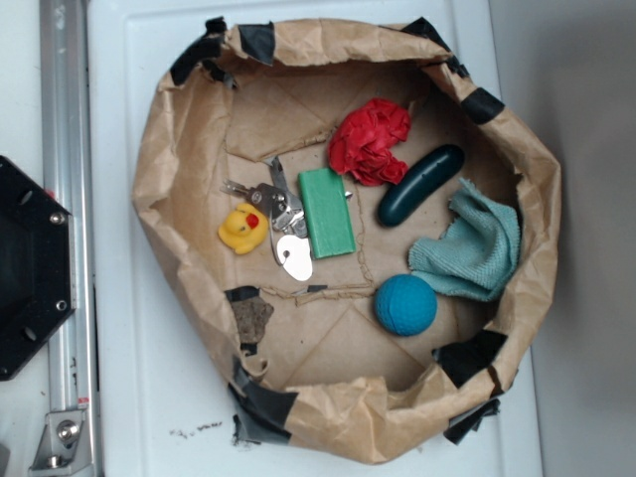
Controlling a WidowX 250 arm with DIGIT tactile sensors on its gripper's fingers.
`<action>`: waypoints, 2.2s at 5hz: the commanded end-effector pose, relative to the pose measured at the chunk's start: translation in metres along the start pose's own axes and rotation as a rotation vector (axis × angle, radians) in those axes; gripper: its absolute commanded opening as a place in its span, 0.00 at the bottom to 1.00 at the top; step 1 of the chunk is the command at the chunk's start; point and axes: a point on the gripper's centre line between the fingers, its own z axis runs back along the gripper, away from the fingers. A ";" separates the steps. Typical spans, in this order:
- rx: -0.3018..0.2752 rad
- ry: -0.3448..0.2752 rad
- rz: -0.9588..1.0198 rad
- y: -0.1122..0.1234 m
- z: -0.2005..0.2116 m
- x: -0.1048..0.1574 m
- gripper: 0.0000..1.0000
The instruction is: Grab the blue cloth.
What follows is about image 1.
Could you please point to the light blue microfiber cloth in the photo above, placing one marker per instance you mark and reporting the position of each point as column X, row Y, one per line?
column 477, row 254

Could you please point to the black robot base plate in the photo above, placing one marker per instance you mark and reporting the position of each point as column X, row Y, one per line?
column 36, row 275

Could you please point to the blue foam ball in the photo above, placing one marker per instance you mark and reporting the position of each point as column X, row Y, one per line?
column 405, row 305

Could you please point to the silver key bunch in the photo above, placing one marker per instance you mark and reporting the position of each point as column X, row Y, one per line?
column 284, row 210

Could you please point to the crumpled red paper ball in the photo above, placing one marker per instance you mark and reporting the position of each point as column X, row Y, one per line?
column 362, row 144

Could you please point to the dark green plastic cucumber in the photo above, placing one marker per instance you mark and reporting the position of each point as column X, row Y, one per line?
column 421, row 180

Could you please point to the green rectangular block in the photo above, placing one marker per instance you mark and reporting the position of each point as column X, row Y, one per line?
column 326, row 213

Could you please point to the yellow rubber duck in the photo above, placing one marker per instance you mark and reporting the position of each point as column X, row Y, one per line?
column 244, row 229

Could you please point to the brown paper bag bin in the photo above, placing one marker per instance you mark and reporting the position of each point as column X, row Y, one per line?
column 309, row 364

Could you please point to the metal corner bracket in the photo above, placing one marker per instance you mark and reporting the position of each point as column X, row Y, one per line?
column 63, row 448

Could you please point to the white oval key tag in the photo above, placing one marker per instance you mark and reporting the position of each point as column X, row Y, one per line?
column 294, row 255

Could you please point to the aluminium profile rail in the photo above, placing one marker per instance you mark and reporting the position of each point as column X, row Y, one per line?
column 73, row 361

